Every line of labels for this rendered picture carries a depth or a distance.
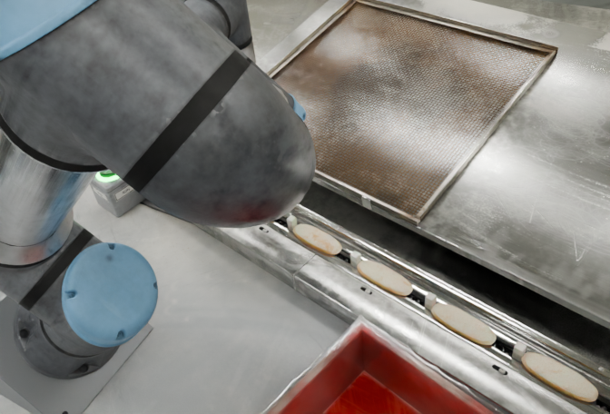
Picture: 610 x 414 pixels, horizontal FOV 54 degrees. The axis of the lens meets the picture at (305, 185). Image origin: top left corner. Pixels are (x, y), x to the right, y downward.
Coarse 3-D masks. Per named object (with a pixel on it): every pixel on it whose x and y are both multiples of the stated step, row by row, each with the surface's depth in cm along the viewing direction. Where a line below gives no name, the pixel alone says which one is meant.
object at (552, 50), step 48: (336, 48) 132; (384, 48) 129; (432, 48) 125; (480, 48) 122; (528, 48) 119; (336, 96) 122; (480, 96) 113; (336, 144) 112; (384, 144) 110; (432, 144) 107; (480, 144) 104; (384, 192) 102; (432, 192) 100
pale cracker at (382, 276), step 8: (360, 264) 95; (368, 264) 95; (376, 264) 94; (360, 272) 94; (368, 272) 93; (376, 272) 93; (384, 272) 93; (392, 272) 93; (376, 280) 92; (384, 280) 92; (392, 280) 92; (400, 280) 92; (384, 288) 92; (392, 288) 91; (400, 288) 91; (408, 288) 91
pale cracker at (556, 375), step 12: (528, 360) 80; (540, 360) 79; (552, 360) 79; (540, 372) 78; (552, 372) 78; (564, 372) 78; (576, 372) 78; (552, 384) 77; (564, 384) 76; (576, 384) 76; (588, 384) 76; (576, 396) 75; (588, 396) 75
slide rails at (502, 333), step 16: (272, 224) 105; (336, 256) 98; (368, 256) 97; (352, 272) 95; (400, 272) 94; (416, 288) 91; (432, 288) 91; (416, 304) 89; (448, 304) 89; (512, 336) 84; (496, 352) 82; (544, 352) 81; (576, 368) 79; (544, 384) 78; (608, 384) 77; (576, 400) 76; (608, 400) 76
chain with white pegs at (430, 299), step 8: (288, 224) 103; (296, 224) 104; (344, 256) 99; (352, 256) 95; (360, 256) 96; (352, 264) 96; (408, 296) 92; (416, 296) 91; (432, 296) 88; (424, 304) 90; (432, 304) 88; (496, 344) 84; (520, 344) 80; (512, 352) 83; (520, 352) 80; (520, 360) 81; (600, 400) 76; (608, 408) 76
